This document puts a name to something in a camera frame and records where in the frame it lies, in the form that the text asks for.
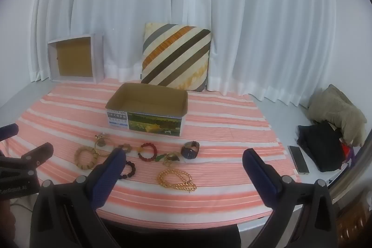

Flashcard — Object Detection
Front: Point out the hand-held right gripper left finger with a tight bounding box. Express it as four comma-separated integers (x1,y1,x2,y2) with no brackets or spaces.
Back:
32,147,127,248

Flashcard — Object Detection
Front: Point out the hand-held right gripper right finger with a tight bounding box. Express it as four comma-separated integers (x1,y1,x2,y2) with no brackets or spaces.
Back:
242,148,340,248

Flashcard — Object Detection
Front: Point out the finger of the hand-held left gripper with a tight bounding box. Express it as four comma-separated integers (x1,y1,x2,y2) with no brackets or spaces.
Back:
0,124,20,142
17,142,54,176

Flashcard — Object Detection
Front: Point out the light wooden bead bracelet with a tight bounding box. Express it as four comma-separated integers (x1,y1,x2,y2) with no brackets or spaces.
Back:
76,147,101,171

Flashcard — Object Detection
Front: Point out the gold bead necklace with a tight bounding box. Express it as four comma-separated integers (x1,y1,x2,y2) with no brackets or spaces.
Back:
157,169,197,192

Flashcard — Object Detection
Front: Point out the printed cardboard box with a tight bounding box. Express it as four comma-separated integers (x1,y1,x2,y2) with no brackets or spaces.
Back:
105,82,188,137

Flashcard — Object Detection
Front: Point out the smartphone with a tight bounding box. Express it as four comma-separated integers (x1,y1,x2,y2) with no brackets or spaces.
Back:
288,145,310,175

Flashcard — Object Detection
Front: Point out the pink white striped blanket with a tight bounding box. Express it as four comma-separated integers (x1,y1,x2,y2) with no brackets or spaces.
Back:
0,78,302,230

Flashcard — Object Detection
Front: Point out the black folded cloth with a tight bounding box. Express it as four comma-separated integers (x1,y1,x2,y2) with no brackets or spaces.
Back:
297,122,349,172

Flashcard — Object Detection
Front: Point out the dark wristwatch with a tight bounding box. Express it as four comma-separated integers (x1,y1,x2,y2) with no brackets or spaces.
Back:
181,141,201,160

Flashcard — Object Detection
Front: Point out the small red item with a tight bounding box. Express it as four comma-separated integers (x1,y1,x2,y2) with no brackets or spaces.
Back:
341,143,354,164

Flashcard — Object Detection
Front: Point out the shallow white cardboard box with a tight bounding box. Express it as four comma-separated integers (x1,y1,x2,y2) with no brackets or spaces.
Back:
47,32,104,84

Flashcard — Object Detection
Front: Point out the beige plush cushion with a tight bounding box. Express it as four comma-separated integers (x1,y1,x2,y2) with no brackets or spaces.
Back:
307,84,367,147

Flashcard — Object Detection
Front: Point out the brown wooden furniture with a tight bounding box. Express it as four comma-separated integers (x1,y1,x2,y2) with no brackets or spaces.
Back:
331,193,372,248

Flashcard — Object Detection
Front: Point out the diagonal striped pillow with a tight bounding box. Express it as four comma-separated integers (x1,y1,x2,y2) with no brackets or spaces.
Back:
140,22,212,92

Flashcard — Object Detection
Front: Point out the white curtain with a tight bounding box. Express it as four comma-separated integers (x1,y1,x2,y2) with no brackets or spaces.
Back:
29,0,191,83
187,0,342,107

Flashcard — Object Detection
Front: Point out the dark bead bracelet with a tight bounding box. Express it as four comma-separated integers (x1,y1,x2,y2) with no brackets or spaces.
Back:
118,160,136,180

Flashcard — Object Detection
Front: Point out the metal chain bracelet with pearl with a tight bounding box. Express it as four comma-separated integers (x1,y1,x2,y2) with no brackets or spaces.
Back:
93,134,117,157

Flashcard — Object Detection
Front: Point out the red bead bracelet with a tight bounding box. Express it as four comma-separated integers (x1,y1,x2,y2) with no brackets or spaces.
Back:
137,142,158,162

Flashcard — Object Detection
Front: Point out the gold metal bracelet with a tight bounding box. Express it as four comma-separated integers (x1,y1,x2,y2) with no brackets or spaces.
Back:
163,151,181,167

